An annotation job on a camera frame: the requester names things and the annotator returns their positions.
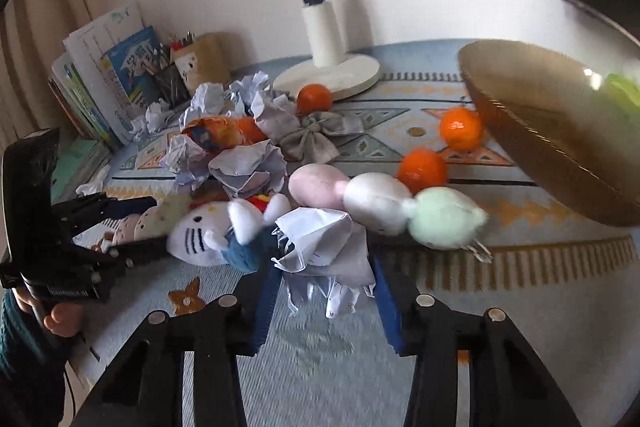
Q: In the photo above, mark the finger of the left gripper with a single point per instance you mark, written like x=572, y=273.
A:
x=140, y=252
x=91, y=210

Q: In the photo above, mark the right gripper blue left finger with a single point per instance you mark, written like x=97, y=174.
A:
x=257, y=294

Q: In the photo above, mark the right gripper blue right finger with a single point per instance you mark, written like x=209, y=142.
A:
x=394, y=295

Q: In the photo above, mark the hello kitty plush toy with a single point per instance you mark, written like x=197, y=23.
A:
x=238, y=233

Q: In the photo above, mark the white paper ball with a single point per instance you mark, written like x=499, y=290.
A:
x=323, y=251

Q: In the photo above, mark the pastel three-ball plush skewer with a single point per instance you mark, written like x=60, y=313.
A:
x=439, y=218

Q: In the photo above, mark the orange mandarin front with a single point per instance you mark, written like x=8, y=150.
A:
x=422, y=169

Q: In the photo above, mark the orange snack bag plush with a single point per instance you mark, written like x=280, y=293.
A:
x=215, y=133

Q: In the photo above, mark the grey plaid fabric bow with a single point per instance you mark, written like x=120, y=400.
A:
x=312, y=142

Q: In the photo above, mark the orange mandarin with stem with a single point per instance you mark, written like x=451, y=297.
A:
x=461, y=129

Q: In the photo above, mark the paper ball back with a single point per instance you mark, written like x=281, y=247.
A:
x=235, y=101

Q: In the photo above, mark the person's left forearm teal sleeve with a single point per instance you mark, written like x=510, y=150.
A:
x=32, y=370

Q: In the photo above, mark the person's left hand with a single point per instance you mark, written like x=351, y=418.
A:
x=64, y=319

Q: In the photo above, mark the white tissue scrap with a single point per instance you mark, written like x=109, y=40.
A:
x=90, y=188

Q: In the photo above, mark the teal flat book stack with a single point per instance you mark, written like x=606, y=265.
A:
x=76, y=165

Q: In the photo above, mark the stack of books upright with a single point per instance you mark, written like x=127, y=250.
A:
x=112, y=56

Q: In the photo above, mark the black mesh pen holder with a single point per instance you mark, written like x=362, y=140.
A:
x=167, y=77

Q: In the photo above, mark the patterned blue table mat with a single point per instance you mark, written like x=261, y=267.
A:
x=569, y=284

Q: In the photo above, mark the brown kraft pen container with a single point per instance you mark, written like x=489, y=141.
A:
x=202, y=62

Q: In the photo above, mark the white desk lamp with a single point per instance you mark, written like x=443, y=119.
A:
x=344, y=74

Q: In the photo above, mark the green tissue box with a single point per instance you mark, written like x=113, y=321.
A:
x=624, y=92

